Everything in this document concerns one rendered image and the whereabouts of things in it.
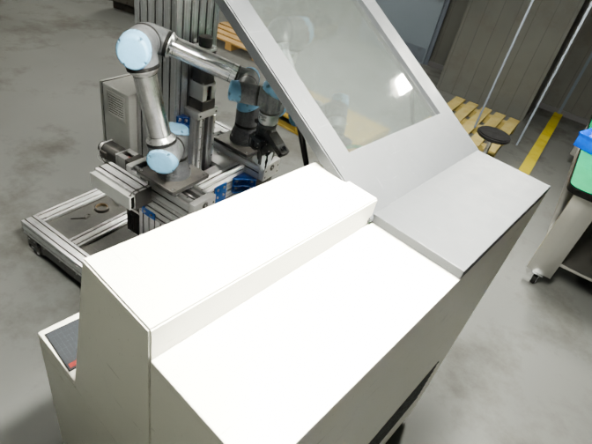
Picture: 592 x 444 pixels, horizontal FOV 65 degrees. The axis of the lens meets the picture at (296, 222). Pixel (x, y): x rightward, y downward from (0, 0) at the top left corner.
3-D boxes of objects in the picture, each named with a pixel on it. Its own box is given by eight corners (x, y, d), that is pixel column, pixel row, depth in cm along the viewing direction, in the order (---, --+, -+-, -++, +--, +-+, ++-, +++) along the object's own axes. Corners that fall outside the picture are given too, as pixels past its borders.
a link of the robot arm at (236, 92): (231, 92, 177) (260, 98, 178) (225, 104, 168) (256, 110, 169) (233, 72, 172) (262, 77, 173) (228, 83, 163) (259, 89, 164)
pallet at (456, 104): (454, 103, 649) (457, 95, 642) (519, 130, 613) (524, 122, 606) (414, 129, 553) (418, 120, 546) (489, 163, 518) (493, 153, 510)
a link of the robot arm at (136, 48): (188, 159, 195) (157, 21, 163) (178, 177, 183) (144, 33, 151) (159, 159, 196) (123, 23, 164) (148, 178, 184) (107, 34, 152)
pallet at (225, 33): (299, 55, 692) (301, 47, 685) (261, 65, 626) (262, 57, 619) (234, 27, 740) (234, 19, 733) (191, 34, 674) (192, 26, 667)
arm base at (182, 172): (148, 170, 204) (148, 151, 198) (173, 159, 215) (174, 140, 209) (173, 186, 199) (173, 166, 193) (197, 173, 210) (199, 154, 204)
